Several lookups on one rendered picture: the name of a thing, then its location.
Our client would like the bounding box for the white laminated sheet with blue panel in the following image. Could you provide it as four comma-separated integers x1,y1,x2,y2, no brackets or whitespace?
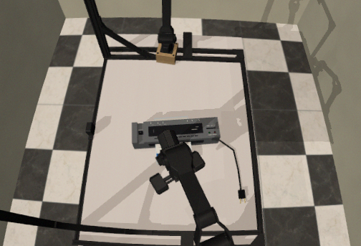
154,116,191,156

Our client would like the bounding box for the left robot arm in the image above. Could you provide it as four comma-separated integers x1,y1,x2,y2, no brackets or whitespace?
158,0,177,54

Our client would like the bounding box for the dark grey laminator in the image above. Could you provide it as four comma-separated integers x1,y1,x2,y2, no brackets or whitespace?
132,117,246,199

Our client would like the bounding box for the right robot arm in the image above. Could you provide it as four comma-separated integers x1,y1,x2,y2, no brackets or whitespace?
155,129,235,246

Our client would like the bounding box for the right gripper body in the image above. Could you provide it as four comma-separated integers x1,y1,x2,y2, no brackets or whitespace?
149,151,205,194

